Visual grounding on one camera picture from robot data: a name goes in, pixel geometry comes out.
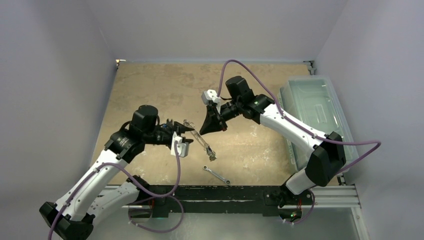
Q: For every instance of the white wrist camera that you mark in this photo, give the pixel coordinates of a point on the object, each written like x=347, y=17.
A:
x=179, y=147
x=210, y=97

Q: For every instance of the aluminium frame rail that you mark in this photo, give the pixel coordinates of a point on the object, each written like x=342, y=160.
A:
x=331, y=196

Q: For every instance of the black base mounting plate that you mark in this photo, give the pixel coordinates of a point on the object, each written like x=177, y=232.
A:
x=267, y=200

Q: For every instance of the clear plastic storage bin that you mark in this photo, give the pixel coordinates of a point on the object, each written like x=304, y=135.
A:
x=312, y=99

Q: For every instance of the silver ratchet wrench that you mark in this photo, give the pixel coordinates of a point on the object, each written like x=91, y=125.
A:
x=224, y=180

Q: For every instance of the blue handled pliers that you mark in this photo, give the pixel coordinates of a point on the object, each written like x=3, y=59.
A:
x=168, y=125

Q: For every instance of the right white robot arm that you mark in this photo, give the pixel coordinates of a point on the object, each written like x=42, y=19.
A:
x=325, y=152

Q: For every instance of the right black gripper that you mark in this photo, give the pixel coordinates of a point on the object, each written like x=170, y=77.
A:
x=219, y=117

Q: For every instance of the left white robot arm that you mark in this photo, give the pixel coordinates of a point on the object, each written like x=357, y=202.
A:
x=75, y=214

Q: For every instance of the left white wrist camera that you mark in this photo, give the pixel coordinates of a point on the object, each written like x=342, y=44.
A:
x=179, y=147

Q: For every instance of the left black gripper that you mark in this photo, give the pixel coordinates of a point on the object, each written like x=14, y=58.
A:
x=178, y=128

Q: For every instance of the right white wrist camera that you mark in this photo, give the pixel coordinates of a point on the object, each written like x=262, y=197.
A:
x=210, y=97

